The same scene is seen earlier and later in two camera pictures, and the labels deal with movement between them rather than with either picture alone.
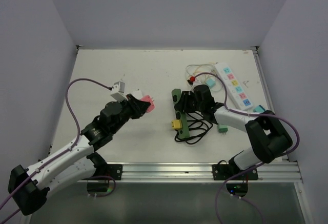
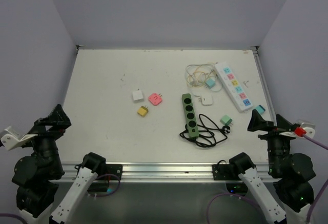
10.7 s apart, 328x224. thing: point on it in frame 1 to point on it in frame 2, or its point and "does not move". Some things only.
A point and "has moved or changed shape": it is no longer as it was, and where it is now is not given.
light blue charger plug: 210,83 does not move
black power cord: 198,126 to 209,135
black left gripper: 139,107 to 59,121
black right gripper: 183,105 to 258,122
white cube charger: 138,94 does not move
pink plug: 147,98 to 155,98
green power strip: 183,133 has moved or changed shape
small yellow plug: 177,124 has moved or changed shape
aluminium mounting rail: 283,171 does not move
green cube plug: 223,128 has moved or changed shape
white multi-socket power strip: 236,95 does not move
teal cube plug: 259,108 does not move
